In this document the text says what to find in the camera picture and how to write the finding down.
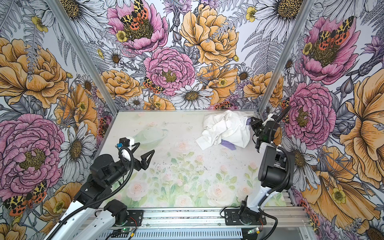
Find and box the aluminium corner post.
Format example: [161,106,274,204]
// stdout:
[257,0,315,116]
[47,1,119,117]

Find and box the right aluminium corner post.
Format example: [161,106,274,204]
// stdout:
[257,0,315,116]

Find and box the left aluminium corner post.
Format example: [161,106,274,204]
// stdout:
[47,1,119,117]

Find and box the green circuit board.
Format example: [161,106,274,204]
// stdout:
[110,228,137,239]
[247,227,261,235]

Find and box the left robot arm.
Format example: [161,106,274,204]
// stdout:
[45,138,155,240]

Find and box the right green circuit board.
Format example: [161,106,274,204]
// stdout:
[247,227,261,235]

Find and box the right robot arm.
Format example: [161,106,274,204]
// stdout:
[239,114,295,225]

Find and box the aluminium front rail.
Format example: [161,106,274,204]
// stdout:
[59,206,310,230]

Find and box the white slotted cable duct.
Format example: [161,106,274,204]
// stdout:
[108,228,243,240]

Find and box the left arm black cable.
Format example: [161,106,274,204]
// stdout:
[44,146,136,240]

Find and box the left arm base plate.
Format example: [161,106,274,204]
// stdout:
[115,210,144,227]

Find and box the white cloth pile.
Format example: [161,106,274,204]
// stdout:
[196,110,254,150]

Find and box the purple cloth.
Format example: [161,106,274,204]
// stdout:
[221,140,236,151]

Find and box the left green circuit board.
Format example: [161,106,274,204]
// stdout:
[110,228,137,239]

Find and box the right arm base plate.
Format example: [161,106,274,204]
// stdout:
[221,208,267,226]

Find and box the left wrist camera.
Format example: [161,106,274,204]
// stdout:
[116,137,135,149]

